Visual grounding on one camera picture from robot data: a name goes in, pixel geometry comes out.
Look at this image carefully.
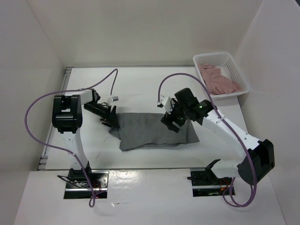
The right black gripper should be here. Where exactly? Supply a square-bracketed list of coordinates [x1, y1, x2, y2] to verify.
[161, 97, 189, 133]

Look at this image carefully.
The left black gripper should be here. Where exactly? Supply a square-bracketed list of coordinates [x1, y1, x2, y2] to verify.
[83, 103, 120, 129]

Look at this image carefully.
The grey pleated skirt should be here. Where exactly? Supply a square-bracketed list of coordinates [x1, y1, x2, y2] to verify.
[109, 112, 199, 151]

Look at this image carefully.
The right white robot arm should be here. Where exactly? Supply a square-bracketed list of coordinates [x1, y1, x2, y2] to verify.
[157, 88, 275, 185]

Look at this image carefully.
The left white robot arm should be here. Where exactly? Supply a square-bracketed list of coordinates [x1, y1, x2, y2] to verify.
[52, 89, 120, 188]

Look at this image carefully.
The pink skirt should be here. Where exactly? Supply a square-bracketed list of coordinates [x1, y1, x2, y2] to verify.
[198, 63, 243, 95]

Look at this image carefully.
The white plastic basket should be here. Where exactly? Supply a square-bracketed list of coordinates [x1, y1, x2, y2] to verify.
[193, 52, 250, 99]

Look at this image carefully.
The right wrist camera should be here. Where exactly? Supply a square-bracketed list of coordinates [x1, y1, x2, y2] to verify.
[157, 95, 173, 114]

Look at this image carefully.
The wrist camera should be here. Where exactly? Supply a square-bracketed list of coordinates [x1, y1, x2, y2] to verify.
[107, 96, 119, 106]
[157, 95, 173, 114]

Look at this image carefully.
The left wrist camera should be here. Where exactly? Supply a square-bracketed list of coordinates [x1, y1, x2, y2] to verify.
[107, 96, 119, 106]

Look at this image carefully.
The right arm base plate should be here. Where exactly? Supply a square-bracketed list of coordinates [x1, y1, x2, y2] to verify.
[187, 168, 232, 197]

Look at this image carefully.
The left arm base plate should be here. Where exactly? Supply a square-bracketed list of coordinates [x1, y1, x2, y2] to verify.
[57, 170, 109, 199]

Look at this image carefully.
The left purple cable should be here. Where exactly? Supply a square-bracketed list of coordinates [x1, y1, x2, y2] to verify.
[24, 68, 119, 208]

